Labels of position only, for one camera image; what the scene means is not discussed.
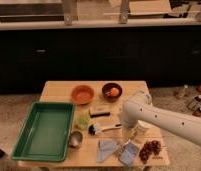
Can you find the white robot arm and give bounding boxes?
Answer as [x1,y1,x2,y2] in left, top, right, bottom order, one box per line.
[119,90,201,146]

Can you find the bottles on floor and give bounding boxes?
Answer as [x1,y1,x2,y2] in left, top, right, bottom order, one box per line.
[173,83,201,118]

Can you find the white jar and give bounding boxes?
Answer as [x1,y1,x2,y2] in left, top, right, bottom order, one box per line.
[131,121,151,140]

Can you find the dark cabinet counter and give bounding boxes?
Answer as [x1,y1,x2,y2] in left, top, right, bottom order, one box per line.
[0,23,201,94]

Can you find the dark brown bowl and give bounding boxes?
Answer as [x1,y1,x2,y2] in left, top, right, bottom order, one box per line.
[102,82,122,102]

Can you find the brown grape bunch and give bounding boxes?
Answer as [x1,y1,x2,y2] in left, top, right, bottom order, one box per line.
[139,140,161,164]

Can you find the orange ball in bowl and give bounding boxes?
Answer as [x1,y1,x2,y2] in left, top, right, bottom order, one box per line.
[108,87,119,97]

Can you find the white dish brush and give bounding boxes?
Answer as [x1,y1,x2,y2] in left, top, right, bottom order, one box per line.
[88,123,122,135]

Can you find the orange bowl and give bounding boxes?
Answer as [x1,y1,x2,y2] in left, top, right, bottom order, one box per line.
[71,85,94,105]

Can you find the wooden table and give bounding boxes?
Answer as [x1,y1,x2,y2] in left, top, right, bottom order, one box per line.
[18,81,170,168]

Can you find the wooden block brush black bristles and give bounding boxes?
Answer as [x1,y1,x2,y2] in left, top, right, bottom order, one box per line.
[89,105,110,118]

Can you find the blue sponge scraper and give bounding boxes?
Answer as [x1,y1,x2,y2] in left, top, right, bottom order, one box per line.
[115,141,139,167]

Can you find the green plastic tray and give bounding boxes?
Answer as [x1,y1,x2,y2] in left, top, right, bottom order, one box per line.
[11,102,75,162]

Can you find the light green cup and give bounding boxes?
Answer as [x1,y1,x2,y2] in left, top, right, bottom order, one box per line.
[76,115,89,130]

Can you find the blue folded cloth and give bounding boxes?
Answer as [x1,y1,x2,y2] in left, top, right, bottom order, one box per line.
[96,139,120,163]

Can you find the metal cup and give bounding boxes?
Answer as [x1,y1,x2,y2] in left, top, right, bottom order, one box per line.
[69,131,83,148]

